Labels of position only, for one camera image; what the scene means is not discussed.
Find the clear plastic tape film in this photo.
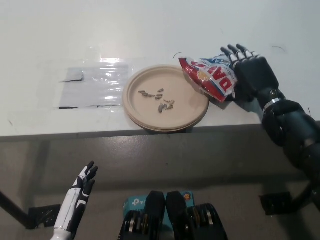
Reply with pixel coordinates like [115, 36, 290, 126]
[8, 48, 136, 127]

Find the clear plastic sheet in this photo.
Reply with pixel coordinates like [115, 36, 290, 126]
[58, 64, 130, 110]

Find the red blue sunflower seed bag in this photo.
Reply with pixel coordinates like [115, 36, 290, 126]
[178, 56, 238, 103]

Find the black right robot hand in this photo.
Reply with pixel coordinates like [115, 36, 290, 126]
[219, 44, 286, 106]

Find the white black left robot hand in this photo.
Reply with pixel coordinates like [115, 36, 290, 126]
[53, 160, 99, 232]

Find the teal cardboard box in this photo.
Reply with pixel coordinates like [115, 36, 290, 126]
[123, 191, 195, 227]

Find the black floor tape patch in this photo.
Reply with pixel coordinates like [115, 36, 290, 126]
[28, 204, 62, 230]
[259, 191, 292, 216]

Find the black table leg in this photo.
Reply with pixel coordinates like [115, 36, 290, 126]
[0, 190, 33, 230]

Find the beige paper plate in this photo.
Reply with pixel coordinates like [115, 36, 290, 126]
[122, 64, 210, 131]

